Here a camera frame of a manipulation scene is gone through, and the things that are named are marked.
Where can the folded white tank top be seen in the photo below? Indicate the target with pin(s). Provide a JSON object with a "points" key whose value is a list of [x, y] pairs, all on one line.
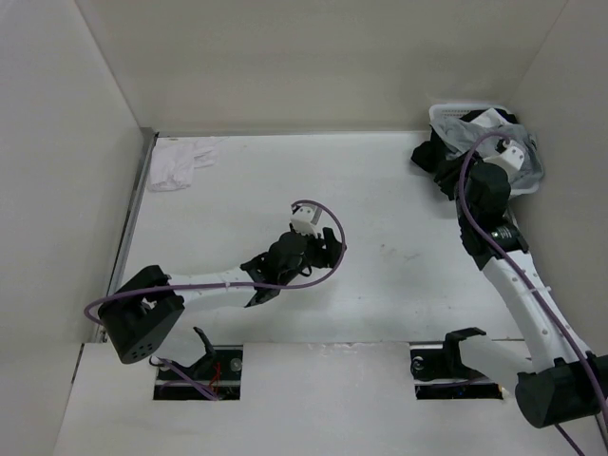
{"points": [[175, 160]]}

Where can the white plastic basket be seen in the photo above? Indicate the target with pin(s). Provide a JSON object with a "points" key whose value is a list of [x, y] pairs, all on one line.
{"points": [[466, 112]]}

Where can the white tank top in basket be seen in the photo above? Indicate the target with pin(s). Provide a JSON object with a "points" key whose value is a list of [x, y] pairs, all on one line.
{"points": [[490, 118]]}

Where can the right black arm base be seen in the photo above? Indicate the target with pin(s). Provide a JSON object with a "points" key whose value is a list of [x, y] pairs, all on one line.
{"points": [[439, 373]]}

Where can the grey tank top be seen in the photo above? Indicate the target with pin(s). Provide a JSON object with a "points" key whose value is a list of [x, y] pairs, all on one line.
{"points": [[458, 136]]}

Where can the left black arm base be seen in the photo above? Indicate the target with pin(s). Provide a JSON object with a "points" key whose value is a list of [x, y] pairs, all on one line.
{"points": [[214, 375]]}

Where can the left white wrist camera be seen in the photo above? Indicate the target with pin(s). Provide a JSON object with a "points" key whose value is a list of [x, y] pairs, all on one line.
{"points": [[304, 219]]}

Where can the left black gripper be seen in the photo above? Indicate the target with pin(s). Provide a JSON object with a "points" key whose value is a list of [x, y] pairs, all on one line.
{"points": [[332, 246]]}

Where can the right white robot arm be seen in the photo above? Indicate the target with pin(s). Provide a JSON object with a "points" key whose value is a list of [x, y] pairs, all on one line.
{"points": [[561, 380]]}

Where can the black tank top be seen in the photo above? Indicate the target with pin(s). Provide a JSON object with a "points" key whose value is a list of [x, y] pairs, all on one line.
{"points": [[430, 158]]}

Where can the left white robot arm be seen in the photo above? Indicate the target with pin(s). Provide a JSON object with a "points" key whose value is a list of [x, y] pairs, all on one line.
{"points": [[153, 313]]}

